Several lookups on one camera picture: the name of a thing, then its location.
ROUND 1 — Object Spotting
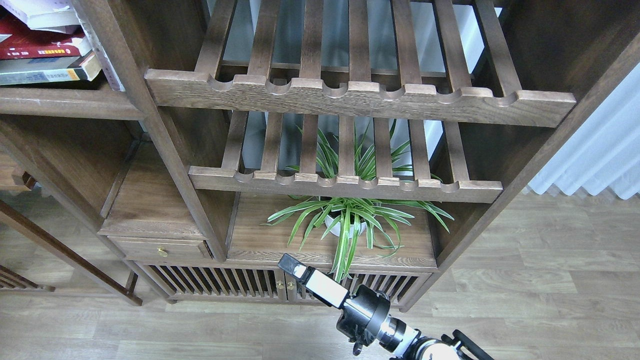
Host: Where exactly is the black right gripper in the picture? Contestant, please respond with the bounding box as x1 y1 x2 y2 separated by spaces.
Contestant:
278 253 391 346

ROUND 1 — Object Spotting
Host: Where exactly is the black green cover book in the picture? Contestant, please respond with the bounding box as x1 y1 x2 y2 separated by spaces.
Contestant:
0 51 102 85

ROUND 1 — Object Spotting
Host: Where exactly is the white purple paperback book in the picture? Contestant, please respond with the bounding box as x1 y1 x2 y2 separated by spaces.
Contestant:
0 0 80 34

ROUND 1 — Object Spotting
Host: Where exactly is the red paperback book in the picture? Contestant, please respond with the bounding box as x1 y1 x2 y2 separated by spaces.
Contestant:
0 13 93 60

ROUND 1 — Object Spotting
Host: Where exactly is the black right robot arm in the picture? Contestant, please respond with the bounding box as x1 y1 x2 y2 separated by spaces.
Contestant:
278 253 492 360

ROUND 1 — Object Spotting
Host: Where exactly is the white plant pot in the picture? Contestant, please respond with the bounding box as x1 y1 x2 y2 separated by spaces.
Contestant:
324 210 367 238

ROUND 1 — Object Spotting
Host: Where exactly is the green spider plant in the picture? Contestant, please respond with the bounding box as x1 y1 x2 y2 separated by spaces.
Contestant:
261 130 455 283

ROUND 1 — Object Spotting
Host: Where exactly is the right slatted cabinet door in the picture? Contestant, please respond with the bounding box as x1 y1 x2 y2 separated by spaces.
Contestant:
283 272 432 307

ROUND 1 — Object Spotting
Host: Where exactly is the slatted cabinet door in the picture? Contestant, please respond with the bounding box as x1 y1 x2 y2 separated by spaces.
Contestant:
137 260 291 303
283 272 432 307

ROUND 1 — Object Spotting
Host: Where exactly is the left slatted cabinet door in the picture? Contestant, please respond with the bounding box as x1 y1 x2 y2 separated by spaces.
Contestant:
137 260 291 303

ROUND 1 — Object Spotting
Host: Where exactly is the brass drawer knob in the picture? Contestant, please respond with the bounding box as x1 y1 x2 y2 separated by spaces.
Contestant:
157 247 169 258

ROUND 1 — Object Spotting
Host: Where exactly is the dark wooden bookshelf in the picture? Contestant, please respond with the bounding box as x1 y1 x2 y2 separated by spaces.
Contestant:
1 0 639 312

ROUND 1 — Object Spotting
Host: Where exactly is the small wooden drawer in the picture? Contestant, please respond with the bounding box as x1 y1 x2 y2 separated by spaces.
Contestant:
108 235 211 260

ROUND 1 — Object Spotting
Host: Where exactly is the thin upright book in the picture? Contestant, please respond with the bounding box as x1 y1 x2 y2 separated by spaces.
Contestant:
71 0 126 92

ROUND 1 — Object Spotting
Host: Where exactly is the dark wooden side furniture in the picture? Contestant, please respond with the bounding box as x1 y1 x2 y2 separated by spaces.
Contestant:
0 150 143 306

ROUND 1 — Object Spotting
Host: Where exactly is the white curtain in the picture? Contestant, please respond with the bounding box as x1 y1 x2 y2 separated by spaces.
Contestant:
528 66 640 199

